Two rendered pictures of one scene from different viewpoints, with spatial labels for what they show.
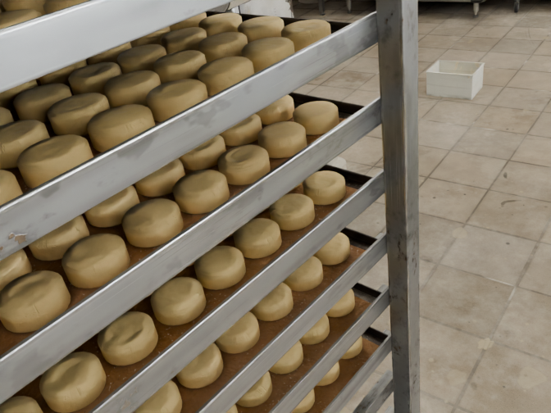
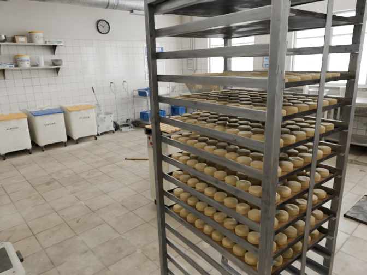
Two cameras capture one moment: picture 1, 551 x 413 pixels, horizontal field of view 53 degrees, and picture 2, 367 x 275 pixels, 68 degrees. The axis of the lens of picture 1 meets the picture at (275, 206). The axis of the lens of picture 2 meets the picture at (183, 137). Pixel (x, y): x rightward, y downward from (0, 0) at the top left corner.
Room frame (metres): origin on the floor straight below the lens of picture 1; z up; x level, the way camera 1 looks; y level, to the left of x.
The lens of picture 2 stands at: (0.62, 1.33, 1.56)
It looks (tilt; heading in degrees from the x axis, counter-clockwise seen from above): 15 degrees down; 277
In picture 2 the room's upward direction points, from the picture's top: 2 degrees counter-clockwise
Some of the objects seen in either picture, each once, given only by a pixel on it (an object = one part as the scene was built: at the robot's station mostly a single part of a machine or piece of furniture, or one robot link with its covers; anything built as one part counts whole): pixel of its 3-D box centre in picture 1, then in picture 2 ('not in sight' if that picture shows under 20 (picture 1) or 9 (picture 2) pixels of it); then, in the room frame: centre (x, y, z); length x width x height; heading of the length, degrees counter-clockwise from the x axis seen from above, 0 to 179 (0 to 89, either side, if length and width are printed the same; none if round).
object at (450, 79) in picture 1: (454, 79); not in sight; (3.31, -1.26, 0.08); 0.30 x 0.22 x 0.16; 50
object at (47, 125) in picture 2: not in sight; (47, 127); (3.90, -3.59, 0.38); 0.64 x 0.54 x 0.77; 138
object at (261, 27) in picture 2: not in sight; (246, 28); (0.50, 0.23, 1.68); 0.60 x 0.40 x 0.02; 133
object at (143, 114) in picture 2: not in sight; (153, 114); (2.17, -5.40, 0.29); 0.56 x 0.38 x 0.20; 57
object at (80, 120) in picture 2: not in sight; (80, 122); (3.48, -4.08, 0.38); 0.64 x 0.54 x 0.77; 136
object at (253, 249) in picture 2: not in sight; (206, 216); (0.65, 0.36, 0.96); 0.64 x 0.03 x 0.03; 133
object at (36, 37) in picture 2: not in sight; (36, 37); (3.97, -3.83, 2.09); 0.25 x 0.24 x 0.21; 139
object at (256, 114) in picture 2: not in sight; (205, 105); (0.65, 0.36, 1.41); 0.64 x 0.03 x 0.03; 133
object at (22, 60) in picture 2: not in sight; (23, 61); (4.17, -3.60, 1.67); 0.25 x 0.24 x 0.21; 49
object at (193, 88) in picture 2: not in sight; (208, 88); (0.68, -1.99, 1.25); 0.56 x 0.29 x 0.14; 142
